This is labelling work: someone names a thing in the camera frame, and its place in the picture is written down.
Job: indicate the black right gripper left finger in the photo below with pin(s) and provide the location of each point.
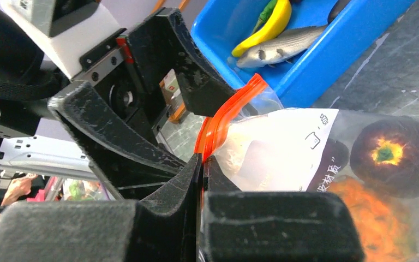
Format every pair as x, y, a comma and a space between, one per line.
160, 227

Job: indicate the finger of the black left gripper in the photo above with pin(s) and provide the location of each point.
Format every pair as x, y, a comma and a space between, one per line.
162, 42

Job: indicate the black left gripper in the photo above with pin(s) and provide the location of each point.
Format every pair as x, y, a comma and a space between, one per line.
112, 121

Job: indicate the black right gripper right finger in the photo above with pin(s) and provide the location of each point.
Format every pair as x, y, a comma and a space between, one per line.
274, 226

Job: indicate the orange toy pineapple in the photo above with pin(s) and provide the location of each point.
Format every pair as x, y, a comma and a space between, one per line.
383, 223

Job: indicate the clear zip top bag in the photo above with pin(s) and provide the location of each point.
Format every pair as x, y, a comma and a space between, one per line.
262, 146

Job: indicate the dark red toy fruit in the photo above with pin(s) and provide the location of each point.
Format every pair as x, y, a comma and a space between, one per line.
385, 156

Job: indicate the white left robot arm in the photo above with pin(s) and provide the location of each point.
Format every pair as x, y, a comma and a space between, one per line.
52, 151

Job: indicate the blue plastic bin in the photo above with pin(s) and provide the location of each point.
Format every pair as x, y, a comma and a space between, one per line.
221, 25

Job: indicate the long green toy bean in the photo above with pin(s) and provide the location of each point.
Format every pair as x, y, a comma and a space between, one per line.
264, 15

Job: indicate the yellow toy banana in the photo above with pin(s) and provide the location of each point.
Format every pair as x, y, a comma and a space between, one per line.
274, 25

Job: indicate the silver toy fish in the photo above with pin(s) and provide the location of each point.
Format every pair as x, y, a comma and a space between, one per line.
280, 49

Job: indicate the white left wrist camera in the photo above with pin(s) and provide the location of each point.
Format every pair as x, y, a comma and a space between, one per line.
63, 30

